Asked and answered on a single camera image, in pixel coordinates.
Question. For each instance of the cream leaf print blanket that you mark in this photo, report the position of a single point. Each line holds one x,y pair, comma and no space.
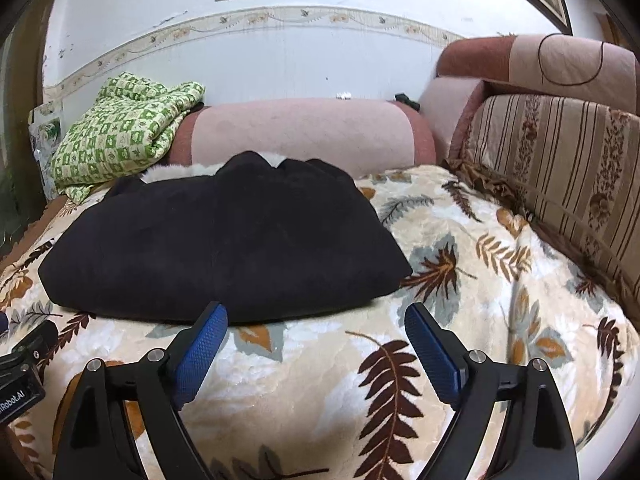
475,310

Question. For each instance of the green patterned quilt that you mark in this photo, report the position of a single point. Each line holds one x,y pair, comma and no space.
120,130

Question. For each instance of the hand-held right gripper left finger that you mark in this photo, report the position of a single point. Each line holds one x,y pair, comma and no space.
202,350

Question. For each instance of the green printed plastic bag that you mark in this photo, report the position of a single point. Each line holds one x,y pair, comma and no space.
45,135

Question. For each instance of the black coat with fur collar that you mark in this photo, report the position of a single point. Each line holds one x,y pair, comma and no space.
225,240

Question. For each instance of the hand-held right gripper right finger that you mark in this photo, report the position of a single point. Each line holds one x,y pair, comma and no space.
432,355

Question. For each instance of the pink and brown sofa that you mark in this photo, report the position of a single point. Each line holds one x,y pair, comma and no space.
300,130

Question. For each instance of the striped floral sofa cushion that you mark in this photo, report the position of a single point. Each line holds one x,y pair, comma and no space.
560,170

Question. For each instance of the small black object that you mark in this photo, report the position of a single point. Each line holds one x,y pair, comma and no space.
406,101

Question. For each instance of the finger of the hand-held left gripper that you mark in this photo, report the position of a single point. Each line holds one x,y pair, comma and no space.
35,340

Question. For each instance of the dark wooden door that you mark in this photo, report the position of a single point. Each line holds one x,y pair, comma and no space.
20,135

